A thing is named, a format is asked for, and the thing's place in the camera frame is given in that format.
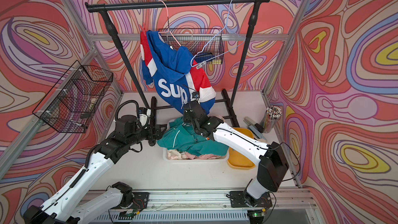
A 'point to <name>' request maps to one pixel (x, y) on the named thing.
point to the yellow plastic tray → (237, 160)
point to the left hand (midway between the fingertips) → (161, 126)
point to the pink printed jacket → (176, 154)
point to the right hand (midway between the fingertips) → (189, 113)
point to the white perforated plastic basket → (223, 158)
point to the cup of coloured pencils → (271, 116)
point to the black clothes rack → (227, 99)
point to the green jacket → (182, 135)
